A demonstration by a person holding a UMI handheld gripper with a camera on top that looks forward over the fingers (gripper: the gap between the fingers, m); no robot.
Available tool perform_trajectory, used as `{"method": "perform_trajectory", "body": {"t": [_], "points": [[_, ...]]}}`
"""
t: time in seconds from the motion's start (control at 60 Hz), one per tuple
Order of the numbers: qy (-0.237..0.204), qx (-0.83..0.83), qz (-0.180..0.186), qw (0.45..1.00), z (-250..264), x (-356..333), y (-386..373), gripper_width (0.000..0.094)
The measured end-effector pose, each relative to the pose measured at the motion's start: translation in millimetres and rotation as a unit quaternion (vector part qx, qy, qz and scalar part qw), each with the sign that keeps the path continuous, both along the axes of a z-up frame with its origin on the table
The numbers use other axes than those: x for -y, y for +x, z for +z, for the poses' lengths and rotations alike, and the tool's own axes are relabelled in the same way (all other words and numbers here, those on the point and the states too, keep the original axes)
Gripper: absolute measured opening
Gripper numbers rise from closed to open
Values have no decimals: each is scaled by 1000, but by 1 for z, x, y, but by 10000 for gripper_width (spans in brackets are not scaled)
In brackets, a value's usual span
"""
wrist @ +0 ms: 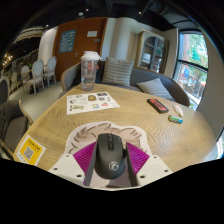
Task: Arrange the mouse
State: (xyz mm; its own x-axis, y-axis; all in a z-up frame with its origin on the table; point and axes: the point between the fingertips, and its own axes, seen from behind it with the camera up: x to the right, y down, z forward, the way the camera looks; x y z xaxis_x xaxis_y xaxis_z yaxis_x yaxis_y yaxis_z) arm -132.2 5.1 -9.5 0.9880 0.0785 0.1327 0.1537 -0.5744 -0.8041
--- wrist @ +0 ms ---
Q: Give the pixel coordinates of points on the brown wooden door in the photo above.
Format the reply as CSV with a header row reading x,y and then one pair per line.
x,y
68,63

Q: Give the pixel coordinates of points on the blue poster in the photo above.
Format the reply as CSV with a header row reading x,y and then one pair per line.
x,y
67,41

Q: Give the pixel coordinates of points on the upright striped cushion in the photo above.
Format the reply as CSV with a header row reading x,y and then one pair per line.
x,y
117,71

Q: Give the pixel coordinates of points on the black box orange label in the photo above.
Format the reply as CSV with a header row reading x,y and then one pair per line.
x,y
158,105

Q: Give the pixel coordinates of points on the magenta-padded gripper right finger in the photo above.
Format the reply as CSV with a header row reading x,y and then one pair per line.
x,y
155,168

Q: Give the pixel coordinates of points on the arched glass-door cabinet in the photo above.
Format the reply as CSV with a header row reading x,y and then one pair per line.
x,y
151,51

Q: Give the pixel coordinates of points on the dark tufted armchair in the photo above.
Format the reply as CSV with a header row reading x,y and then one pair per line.
x,y
13,126

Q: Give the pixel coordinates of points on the grey curved sofa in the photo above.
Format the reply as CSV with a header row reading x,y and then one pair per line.
x,y
175,90

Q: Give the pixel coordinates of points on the small white pink tube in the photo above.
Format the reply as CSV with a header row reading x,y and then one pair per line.
x,y
178,109

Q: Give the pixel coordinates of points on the large black-framed window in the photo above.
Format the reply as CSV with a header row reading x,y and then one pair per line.
x,y
191,70

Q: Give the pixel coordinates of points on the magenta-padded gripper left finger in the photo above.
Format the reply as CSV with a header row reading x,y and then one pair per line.
x,y
68,168

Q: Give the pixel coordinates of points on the yellow square code card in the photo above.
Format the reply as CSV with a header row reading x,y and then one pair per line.
x,y
29,151

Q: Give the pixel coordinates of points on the black computer mouse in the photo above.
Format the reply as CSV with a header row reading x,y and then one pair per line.
x,y
110,156

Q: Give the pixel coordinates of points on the small white wall sign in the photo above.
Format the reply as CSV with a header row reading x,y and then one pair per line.
x,y
92,33

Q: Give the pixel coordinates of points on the clear shaker bottle white lid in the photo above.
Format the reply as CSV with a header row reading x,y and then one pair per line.
x,y
89,71

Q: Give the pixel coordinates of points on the group of white chairs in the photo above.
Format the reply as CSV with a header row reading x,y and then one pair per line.
x,y
36,75

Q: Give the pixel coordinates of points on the flat-lying striped cushion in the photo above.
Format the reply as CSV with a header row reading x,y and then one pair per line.
x,y
155,89

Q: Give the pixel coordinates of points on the white sticker sheet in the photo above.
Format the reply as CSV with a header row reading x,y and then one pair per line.
x,y
90,103

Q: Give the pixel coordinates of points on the small green teal pack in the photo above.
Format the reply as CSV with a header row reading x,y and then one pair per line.
x,y
175,119

